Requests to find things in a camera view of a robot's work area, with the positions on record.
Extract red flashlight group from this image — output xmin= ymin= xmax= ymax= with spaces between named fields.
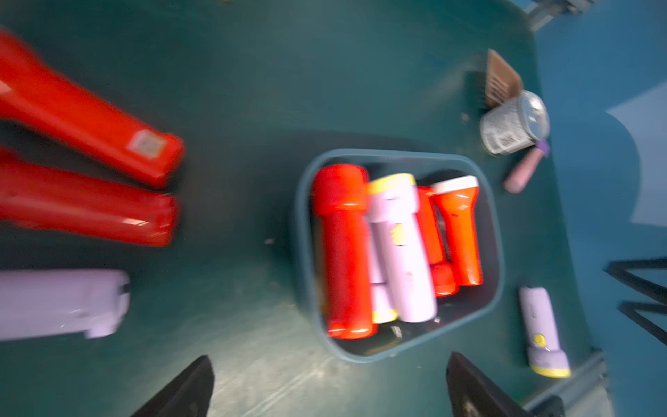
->
xmin=312 ymin=164 xmax=376 ymax=340

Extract purple spatula with pink handle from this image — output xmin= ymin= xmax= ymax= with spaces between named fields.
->
xmin=504 ymin=141 xmax=551 ymax=194

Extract teal plastic storage box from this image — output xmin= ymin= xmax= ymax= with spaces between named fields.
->
xmin=290 ymin=149 xmax=505 ymax=364

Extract light purple flashlight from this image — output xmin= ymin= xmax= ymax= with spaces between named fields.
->
xmin=366 ymin=225 xmax=398 ymax=324

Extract brown plastic litter scoop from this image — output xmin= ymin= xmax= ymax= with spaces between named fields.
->
xmin=485 ymin=49 xmax=524 ymax=109

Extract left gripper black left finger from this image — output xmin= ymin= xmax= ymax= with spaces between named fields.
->
xmin=132 ymin=355 xmax=215 ymax=417

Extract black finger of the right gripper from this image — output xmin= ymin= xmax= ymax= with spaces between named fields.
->
xmin=603 ymin=257 xmax=667 ymax=348

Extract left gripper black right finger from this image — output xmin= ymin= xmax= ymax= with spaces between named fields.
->
xmin=446 ymin=352 xmax=531 ymax=417

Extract silver pull-tab tin can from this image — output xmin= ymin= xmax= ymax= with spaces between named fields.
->
xmin=479 ymin=91 xmax=551 ymax=156

